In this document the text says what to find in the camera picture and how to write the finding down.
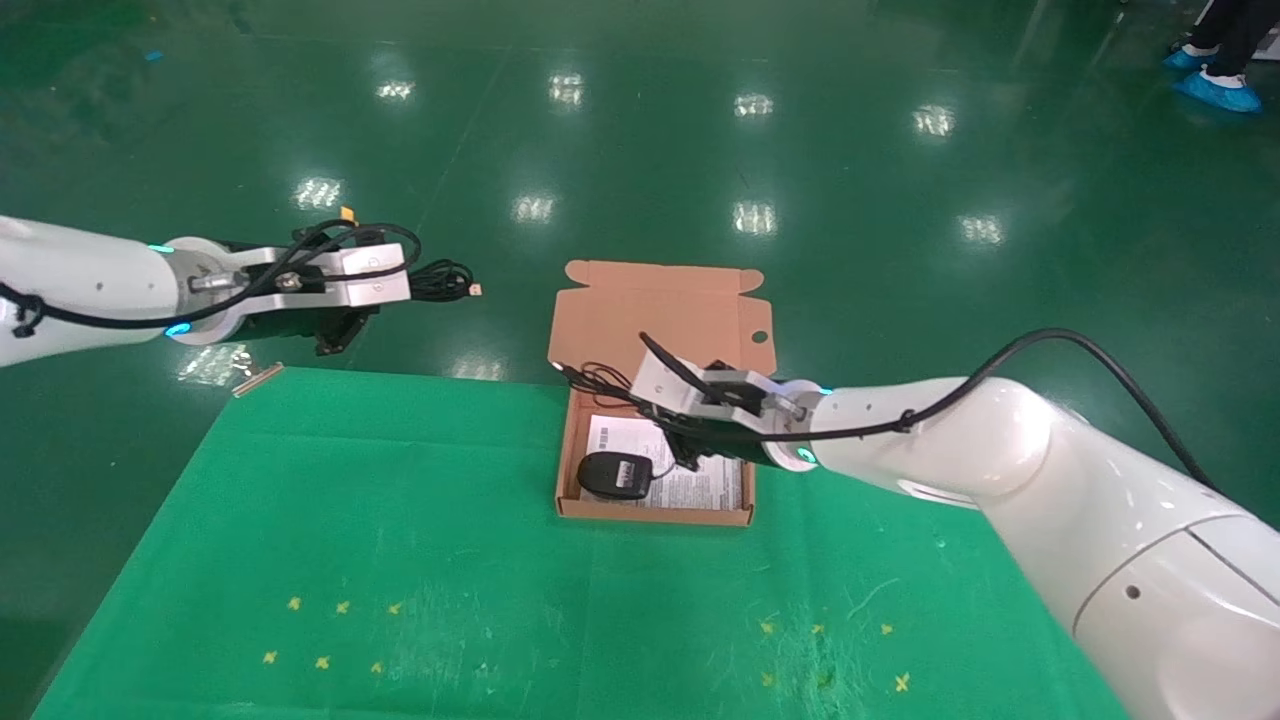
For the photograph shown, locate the white printed paper sheet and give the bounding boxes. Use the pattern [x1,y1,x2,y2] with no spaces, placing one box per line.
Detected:
[583,414,744,512]

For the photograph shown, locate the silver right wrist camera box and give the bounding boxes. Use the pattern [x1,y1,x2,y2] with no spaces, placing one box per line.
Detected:
[630,357,778,422]

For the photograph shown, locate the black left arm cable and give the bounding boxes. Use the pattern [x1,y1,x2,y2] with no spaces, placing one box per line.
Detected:
[0,220,423,337]

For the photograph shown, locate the black trouser legs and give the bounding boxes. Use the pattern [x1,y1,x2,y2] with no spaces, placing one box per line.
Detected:
[1188,0,1280,79]

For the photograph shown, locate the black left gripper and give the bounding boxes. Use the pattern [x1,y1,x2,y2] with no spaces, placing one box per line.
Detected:
[238,298,379,358]

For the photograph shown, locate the metal mat clip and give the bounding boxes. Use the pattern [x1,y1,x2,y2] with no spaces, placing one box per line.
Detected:
[232,362,285,398]

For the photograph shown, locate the black wired computer mouse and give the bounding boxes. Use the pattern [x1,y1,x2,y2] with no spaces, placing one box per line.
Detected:
[553,361,673,502]

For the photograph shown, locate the brown cardboard box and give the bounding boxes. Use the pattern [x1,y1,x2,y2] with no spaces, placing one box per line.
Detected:
[547,261,777,528]

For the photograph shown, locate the black data cable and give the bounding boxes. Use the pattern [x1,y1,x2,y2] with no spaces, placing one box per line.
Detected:
[404,259,483,304]

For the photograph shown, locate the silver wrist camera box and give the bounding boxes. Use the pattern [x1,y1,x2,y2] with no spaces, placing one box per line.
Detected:
[630,357,778,422]
[190,243,414,307]

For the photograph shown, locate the green table mat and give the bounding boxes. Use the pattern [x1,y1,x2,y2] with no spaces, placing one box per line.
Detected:
[30,366,1136,720]

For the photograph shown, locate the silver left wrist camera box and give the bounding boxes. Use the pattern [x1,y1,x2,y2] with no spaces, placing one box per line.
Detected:
[190,243,414,307]

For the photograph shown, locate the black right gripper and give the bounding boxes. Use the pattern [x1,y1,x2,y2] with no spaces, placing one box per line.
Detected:
[654,414,772,472]

